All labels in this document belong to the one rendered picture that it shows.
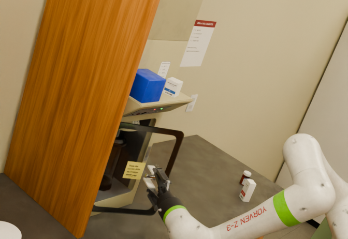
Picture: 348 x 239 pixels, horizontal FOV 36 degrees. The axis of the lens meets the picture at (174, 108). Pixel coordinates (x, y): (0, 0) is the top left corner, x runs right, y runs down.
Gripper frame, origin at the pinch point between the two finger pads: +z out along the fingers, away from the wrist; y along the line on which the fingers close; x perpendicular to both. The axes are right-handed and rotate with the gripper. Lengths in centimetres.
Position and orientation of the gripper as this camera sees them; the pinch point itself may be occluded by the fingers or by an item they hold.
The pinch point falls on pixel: (150, 176)
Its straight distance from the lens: 210.5
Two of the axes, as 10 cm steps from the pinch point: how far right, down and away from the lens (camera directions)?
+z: -3.6, -4.3, 8.3
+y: 3.2, -8.9, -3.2
